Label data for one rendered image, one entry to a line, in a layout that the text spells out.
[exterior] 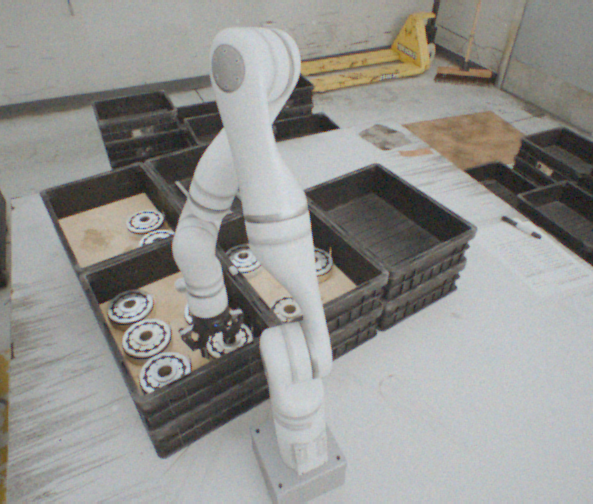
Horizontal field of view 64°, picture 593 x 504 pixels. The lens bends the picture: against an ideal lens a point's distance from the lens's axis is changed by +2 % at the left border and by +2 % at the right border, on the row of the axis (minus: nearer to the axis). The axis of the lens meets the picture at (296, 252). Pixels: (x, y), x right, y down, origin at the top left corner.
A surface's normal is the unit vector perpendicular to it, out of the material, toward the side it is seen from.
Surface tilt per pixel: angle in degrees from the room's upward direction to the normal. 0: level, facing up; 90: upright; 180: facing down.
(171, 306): 0
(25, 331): 0
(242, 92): 76
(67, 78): 90
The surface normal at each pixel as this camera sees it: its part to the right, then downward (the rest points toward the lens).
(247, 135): -0.40, 0.40
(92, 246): 0.00, -0.75
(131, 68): 0.40, 0.61
